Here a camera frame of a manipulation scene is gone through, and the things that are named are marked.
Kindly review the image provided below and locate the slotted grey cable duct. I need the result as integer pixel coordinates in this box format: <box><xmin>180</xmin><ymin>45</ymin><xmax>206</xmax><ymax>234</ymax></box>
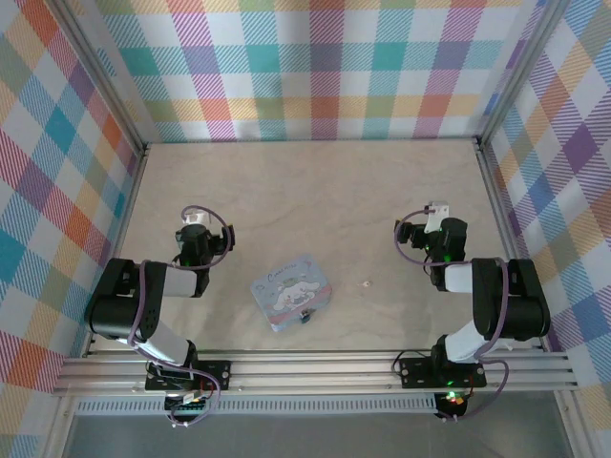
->
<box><xmin>74</xmin><ymin>399</ymin><xmax>438</xmax><ymax>416</ymax></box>

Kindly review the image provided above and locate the aluminium side rail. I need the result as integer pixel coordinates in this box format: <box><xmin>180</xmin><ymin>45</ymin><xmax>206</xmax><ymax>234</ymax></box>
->
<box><xmin>474</xmin><ymin>137</ymin><xmax>550</xmax><ymax>352</ymax></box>
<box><xmin>83</xmin><ymin>142</ymin><xmax>152</xmax><ymax>359</ymax></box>

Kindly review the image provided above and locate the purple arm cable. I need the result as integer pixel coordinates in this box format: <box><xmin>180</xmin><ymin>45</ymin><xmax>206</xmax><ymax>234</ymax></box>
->
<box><xmin>126</xmin><ymin>204</ymin><xmax>239</xmax><ymax>428</ymax></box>
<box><xmin>393</xmin><ymin>208</ymin><xmax>510</xmax><ymax>424</ymax></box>

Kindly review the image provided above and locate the aluminium mounting rail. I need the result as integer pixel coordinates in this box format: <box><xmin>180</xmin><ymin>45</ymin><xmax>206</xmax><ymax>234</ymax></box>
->
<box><xmin>51</xmin><ymin>349</ymin><xmax>581</xmax><ymax>398</ymax></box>

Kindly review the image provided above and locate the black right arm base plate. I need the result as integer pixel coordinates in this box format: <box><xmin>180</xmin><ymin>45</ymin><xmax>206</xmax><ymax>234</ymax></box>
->
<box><xmin>398</xmin><ymin>356</ymin><xmax>488</xmax><ymax>389</ymax></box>

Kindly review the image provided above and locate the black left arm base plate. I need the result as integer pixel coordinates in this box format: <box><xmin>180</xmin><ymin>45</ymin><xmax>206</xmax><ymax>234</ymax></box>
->
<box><xmin>144</xmin><ymin>360</ymin><xmax>233</xmax><ymax>393</ymax></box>

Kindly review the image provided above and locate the blue cartoon tin box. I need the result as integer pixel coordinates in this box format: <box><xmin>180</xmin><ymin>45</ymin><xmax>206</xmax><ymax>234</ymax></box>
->
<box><xmin>250</xmin><ymin>253</ymin><xmax>334</xmax><ymax>334</ymax></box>

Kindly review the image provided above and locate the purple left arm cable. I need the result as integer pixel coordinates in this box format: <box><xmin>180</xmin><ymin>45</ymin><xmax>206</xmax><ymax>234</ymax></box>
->
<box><xmin>126</xmin><ymin>204</ymin><xmax>239</xmax><ymax>428</ymax></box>

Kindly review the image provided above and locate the aluminium frame post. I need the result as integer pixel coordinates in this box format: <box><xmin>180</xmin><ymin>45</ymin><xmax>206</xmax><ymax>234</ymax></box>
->
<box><xmin>476</xmin><ymin>0</ymin><xmax>562</xmax><ymax>147</ymax></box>
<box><xmin>55</xmin><ymin>0</ymin><xmax>152</xmax><ymax>161</ymax></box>

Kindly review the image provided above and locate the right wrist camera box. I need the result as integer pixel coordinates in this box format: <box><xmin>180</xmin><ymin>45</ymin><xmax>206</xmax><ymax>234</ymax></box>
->
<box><xmin>424</xmin><ymin>200</ymin><xmax>451</xmax><ymax>235</ymax></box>

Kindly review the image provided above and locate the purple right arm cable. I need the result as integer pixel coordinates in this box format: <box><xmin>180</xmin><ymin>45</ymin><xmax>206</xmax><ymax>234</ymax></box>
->
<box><xmin>393</xmin><ymin>208</ymin><xmax>510</xmax><ymax>424</ymax></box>

